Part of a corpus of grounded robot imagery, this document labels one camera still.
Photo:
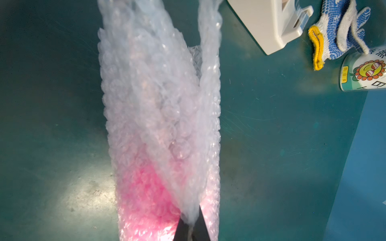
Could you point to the beige tape dispenser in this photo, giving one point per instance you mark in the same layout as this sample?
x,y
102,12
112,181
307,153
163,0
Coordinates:
x,y
272,23

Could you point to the green label tape roll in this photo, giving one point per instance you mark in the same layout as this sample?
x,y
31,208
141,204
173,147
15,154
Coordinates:
x,y
364,72

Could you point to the blue white work glove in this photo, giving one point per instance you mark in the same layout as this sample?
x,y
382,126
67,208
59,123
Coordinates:
x,y
338,30

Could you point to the bubble wrap sheet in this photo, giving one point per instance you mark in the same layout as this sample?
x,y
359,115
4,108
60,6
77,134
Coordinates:
x,y
162,97

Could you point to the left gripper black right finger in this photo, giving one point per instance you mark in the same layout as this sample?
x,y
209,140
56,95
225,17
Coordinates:
x,y
200,231

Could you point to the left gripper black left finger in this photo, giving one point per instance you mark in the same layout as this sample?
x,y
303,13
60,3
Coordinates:
x,y
182,231

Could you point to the pink plastic wine glass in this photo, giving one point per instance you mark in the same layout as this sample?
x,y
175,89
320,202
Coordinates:
x,y
145,208

